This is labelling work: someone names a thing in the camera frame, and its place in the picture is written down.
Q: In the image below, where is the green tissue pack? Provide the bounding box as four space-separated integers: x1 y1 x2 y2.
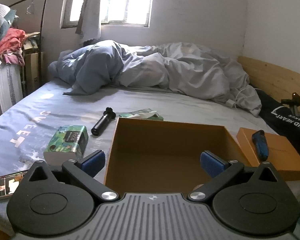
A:
43 125 89 166

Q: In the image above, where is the blue black handheld tool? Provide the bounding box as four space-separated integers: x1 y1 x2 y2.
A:
251 130 269 161

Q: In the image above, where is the black flashlight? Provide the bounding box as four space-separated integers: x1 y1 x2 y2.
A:
91 107 116 136

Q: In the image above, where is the open brown cardboard box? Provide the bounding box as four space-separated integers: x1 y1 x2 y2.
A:
104 118 249 196

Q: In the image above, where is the orange box lid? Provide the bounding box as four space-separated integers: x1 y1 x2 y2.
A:
236 127 300 181

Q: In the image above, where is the smartphone with photo screen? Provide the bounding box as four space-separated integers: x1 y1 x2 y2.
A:
0 170 27 200

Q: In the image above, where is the black printed garment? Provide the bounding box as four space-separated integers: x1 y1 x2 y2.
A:
256 89 300 143

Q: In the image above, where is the green flat packet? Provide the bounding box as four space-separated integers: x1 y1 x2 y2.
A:
119 108 164 121

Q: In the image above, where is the black device with red light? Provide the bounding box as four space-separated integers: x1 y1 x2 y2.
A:
281 92 300 117

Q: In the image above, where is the wooden headboard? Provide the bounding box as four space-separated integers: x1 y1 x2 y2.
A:
237 56 300 101

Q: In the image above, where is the grey crumpled duvet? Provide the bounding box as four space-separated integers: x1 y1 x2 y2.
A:
48 40 262 115

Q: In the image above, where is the white radiator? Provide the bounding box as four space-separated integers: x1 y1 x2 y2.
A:
0 60 23 115

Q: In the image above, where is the cardboard box by rack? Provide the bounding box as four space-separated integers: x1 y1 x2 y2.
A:
24 53 41 94

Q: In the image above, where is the pile of red clothes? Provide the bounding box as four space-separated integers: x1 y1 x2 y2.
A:
0 28 26 66

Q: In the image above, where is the white curtain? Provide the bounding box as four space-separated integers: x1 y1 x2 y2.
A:
75 0 101 43

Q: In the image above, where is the black clothes rack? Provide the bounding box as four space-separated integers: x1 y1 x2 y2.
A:
8 0 56 87

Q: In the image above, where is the white charger with cable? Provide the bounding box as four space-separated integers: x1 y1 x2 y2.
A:
225 88 249 109

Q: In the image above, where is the window with frame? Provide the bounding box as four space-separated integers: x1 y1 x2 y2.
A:
61 0 153 28

